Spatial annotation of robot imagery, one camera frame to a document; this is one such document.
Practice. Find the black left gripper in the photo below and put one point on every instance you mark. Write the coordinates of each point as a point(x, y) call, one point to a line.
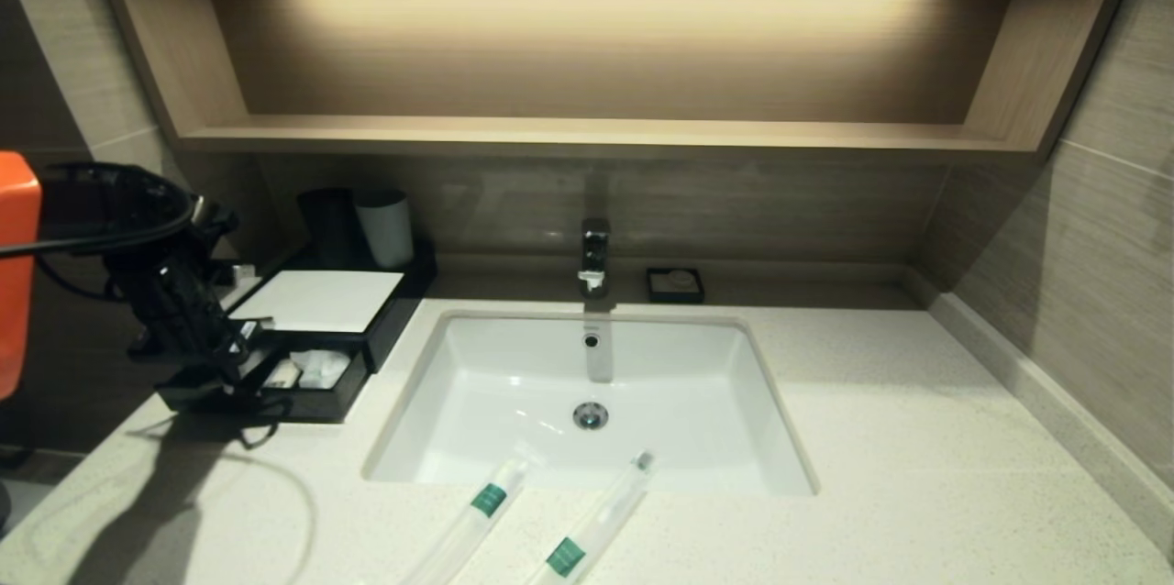
point(193, 310)

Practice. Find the green-banded pack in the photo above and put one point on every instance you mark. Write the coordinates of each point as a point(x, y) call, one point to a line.
point(477, 516)
point(596, 521)

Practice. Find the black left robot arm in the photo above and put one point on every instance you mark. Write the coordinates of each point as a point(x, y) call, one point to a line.
point(110, 209)

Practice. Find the black amenity box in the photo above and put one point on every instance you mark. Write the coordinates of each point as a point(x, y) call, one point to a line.
point(404, 310)

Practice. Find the white wrapped amenity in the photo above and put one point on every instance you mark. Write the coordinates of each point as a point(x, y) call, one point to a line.
point(326, 369)

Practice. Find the white card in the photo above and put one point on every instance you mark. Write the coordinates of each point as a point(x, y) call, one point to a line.
point(321, 303)

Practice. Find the black cup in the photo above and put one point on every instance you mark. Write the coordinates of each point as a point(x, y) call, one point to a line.
point(330, 227)

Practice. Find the white cup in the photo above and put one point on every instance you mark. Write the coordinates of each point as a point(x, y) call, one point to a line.
point(389, 232)

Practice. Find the chrome sink drain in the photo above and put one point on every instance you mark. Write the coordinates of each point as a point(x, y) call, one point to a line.
point(591, 416)

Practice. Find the chrome faucet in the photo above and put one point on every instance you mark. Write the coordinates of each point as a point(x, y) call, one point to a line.
point(594, 255)

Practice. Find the green-banded pack, grey-bristled toothbrush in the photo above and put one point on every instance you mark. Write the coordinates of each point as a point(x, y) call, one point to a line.
point(596, 521)

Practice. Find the black soap dish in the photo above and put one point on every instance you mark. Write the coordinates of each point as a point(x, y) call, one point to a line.
point(655, 292)

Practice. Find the white sink basin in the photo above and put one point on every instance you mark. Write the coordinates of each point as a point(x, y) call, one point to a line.
point(679, 402)

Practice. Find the round soap bar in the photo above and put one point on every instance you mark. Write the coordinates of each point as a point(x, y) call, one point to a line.
point(680, 280)

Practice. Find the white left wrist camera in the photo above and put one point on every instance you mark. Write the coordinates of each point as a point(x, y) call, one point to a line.
point(243, 274)

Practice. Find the wooden wall shelf niche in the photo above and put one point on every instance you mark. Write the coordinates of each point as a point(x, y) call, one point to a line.
point(596, 137)

